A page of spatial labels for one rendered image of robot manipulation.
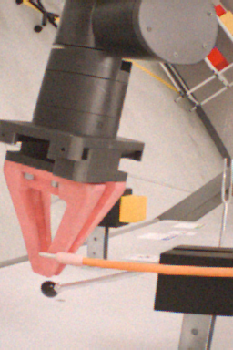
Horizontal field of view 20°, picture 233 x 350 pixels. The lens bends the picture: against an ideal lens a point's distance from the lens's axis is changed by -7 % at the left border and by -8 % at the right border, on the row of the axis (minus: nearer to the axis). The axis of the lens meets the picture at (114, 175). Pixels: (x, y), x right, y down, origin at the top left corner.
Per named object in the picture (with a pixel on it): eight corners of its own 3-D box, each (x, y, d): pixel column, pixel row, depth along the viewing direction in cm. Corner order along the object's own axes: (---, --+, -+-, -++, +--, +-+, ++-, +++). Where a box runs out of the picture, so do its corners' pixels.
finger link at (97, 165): (106, 283, 46) (136, 150, 45) (59, 298, 39) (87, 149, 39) (25, 255, 49) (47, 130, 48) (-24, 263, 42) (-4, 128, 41)
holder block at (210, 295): (173, 298, 44) (180, 243, 44) (246, 303, 42) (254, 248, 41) (152, 311, 40) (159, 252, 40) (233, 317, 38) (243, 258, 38)
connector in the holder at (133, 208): (129, 218, 82) (131, 194, 82) (146, 220, 81) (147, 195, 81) (118, 221, 78) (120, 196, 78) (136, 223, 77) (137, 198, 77)
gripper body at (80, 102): (142, 169, 47) (162, 69, 47) (75, 170, 38) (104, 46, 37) (59, 149, 50) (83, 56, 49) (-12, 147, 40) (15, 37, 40)
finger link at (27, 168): (114, 281, 47) (144, 151, 46) (70, 295, 41) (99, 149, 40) (35, 253, 50) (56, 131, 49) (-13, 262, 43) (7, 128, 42)
